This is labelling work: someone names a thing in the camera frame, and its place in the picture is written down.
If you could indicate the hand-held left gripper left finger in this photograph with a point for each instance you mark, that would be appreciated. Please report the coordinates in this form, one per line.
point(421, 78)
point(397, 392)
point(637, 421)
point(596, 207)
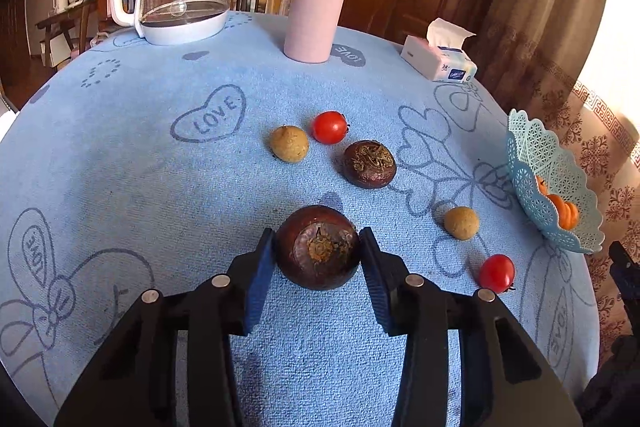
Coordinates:
point(260, 277)

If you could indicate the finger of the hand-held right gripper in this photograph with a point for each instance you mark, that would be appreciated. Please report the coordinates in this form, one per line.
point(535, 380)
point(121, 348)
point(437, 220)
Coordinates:
point(625, 277)

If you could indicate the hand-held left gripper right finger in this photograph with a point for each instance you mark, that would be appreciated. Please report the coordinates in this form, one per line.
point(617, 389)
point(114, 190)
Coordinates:
point(375, 282)

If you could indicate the rough orange mandarin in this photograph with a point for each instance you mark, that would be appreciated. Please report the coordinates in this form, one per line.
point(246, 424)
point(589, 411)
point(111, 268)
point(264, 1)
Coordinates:
point(565, 214)
point(541, 186)

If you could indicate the tan longan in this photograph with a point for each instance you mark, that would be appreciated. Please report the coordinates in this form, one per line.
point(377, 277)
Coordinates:
point(461, 222)
point(289, 143)

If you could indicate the large red cherry tomato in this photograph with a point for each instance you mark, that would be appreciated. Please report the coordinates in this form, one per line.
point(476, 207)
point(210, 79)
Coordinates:
point(496, 273)

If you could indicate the light blue lattice basket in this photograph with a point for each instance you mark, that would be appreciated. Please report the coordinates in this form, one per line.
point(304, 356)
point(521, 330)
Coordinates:
point(535, 157)

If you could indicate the small red cherry tomato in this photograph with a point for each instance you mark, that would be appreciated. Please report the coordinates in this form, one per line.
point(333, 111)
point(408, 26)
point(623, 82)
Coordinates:
point(329, 127)

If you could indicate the blue printed tablecloth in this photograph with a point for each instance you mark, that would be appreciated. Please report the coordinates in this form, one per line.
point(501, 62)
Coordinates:
point(150, 207)

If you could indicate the beige patterned curtain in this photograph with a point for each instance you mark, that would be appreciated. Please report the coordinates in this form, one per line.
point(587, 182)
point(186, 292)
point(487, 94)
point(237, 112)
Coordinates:
point(565, 72)

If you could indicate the white tissue pack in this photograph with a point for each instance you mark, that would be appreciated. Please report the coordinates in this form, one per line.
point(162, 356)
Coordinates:
point(435, 62)

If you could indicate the pink thermos bottle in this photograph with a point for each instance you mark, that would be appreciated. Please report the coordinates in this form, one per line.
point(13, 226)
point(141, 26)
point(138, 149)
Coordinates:
point(315, 7)

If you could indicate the white storage box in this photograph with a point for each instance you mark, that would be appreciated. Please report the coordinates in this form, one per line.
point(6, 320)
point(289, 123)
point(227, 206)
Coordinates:
point(57, 52)

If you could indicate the wooden side table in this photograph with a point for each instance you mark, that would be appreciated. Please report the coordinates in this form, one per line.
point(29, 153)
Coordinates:
point(65, 18)

